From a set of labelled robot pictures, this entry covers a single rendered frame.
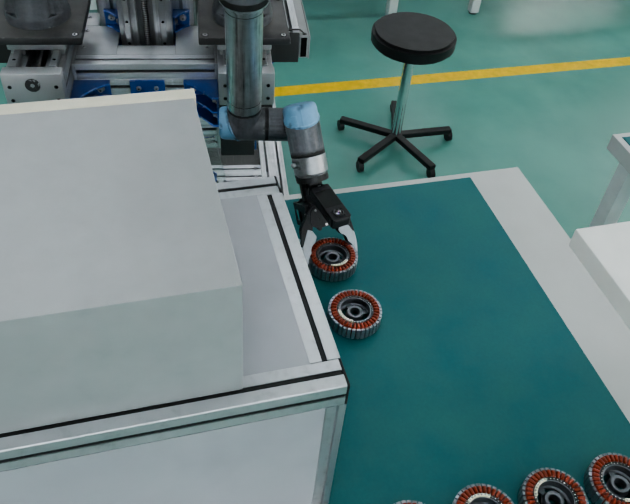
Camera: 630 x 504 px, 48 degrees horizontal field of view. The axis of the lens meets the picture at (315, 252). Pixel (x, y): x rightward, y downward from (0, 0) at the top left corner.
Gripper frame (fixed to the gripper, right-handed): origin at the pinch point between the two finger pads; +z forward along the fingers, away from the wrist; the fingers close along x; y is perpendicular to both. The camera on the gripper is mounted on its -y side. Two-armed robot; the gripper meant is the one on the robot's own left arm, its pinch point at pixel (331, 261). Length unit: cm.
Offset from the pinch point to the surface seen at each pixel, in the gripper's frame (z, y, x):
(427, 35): -39, 104, -106
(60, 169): -39, -43, 54
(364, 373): 15.5, -24.0, 8.4
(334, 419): 2, -55, 29
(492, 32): -28, 196, -215
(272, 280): -16, -42, 30
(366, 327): 8.7, -19.2, 3.8
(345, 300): 4.7, -12.1, 4.1
